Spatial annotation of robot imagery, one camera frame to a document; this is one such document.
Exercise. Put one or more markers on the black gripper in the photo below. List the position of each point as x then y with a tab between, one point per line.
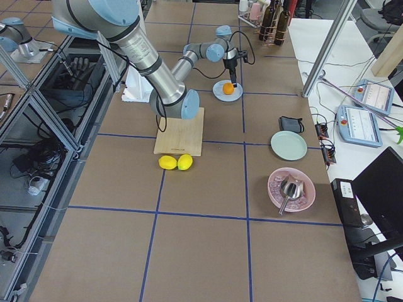
231	65

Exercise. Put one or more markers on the orange mandarin fruit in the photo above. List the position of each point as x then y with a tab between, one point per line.
228	88

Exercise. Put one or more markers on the light blue plate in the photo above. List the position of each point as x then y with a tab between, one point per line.
217	90

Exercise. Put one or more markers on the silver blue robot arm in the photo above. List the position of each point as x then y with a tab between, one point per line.
119	23

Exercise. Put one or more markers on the second robot base floor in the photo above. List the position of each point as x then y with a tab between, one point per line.
18	42

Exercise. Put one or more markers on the light green plate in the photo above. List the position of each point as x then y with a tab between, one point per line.
288	145

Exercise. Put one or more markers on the dark green wine bottle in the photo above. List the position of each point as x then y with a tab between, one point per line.
266	24
282	24

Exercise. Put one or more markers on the dark grey folded cloth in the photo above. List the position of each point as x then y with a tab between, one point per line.
291	124

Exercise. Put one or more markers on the pink cup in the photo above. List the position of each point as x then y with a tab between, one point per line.
255	11

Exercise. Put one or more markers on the white cup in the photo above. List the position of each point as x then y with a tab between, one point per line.
243	6

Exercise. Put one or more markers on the bamboo cutting board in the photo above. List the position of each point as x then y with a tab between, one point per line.
180	136

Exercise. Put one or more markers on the yellow lemon near board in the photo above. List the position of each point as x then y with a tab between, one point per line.
184	162

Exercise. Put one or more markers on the yellow lemon far side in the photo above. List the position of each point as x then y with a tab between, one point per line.
167	162

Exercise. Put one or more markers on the black power strip orange plugs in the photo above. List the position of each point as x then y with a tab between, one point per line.
327	146

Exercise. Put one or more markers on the steel ice scoop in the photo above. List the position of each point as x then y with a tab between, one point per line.
291	189

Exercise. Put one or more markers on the pink bowl with ice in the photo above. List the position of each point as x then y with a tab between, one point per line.
302	203

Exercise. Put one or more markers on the blue teach pendant tablet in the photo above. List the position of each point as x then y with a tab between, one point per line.
358	126
378	97

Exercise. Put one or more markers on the black computer tower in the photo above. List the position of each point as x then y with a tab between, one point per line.
346	203

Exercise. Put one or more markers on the black computer monitor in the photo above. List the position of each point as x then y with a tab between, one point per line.
379	189

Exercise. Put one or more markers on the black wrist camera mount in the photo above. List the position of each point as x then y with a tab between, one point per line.
242	55

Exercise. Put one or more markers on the copper wire bottle rack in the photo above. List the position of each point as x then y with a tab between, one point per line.
274	25

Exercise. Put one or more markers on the white wire cup rack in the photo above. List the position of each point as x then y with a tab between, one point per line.
245	18

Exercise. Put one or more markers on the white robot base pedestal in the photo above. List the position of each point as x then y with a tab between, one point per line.
137	88

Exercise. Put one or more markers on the aluminium frame post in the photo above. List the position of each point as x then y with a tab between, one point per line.
330	40

